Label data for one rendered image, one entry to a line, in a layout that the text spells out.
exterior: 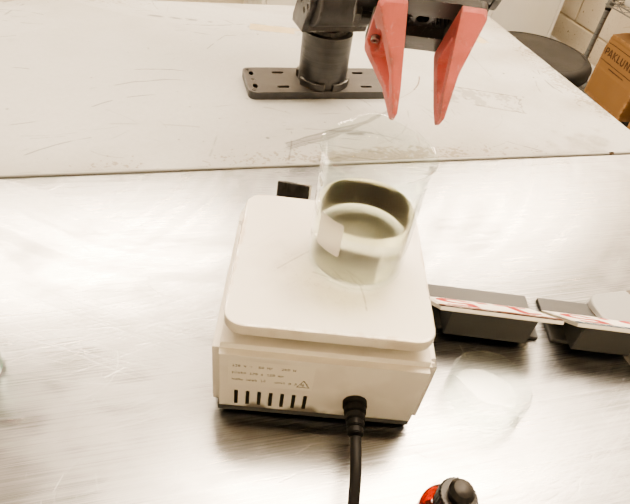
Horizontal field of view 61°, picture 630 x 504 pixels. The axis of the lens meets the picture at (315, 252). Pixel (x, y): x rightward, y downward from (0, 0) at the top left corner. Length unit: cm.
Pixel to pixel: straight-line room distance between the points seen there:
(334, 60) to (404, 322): 44
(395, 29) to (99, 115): 36
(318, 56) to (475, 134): 21
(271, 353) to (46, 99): 47
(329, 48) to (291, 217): 36
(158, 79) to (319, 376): 50
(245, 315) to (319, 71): 45
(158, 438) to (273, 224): 15
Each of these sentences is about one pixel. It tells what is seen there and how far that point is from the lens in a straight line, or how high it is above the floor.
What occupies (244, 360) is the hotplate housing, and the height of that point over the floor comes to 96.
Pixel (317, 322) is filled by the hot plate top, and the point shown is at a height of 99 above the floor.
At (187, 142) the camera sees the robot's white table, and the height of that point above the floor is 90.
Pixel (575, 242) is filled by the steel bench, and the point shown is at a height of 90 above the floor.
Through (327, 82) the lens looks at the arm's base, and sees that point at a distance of 70.
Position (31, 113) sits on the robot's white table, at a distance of 67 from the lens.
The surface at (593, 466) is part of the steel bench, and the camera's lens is 42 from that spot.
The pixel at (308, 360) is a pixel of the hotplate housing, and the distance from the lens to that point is 31.
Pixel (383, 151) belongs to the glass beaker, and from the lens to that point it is 33.
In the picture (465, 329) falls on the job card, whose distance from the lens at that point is 43.
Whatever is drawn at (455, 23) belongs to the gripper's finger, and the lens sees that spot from 44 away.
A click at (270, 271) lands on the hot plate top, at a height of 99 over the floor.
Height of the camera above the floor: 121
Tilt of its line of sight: 42 degrees down
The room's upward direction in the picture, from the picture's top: 9 degrees clockwise
